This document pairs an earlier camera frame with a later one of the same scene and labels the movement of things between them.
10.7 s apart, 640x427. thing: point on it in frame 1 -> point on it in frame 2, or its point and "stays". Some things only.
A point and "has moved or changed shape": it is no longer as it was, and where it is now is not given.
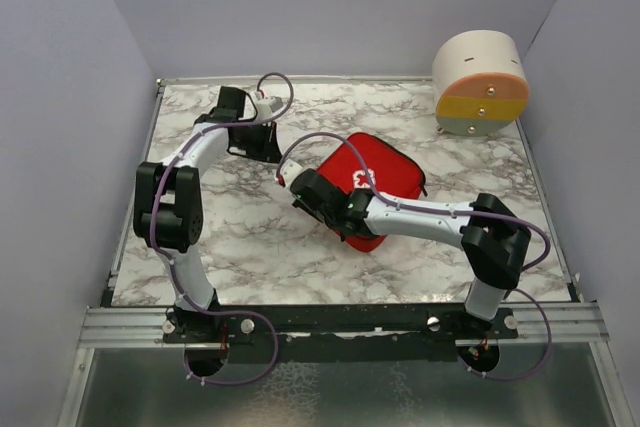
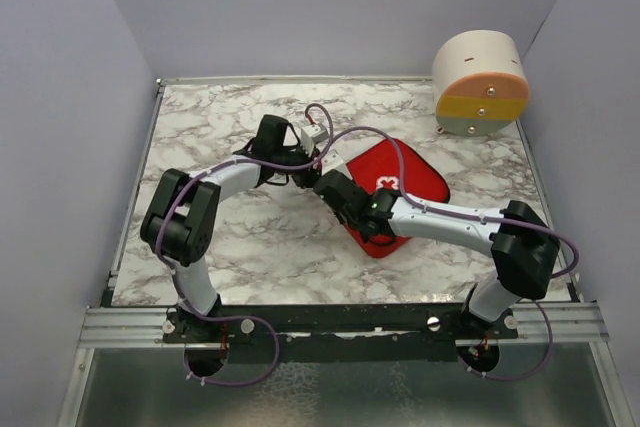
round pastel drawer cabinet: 480,81 stays
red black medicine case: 366,162 has moved or changed shape
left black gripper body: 253,139 -> 299,154
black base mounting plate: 340,333 stays
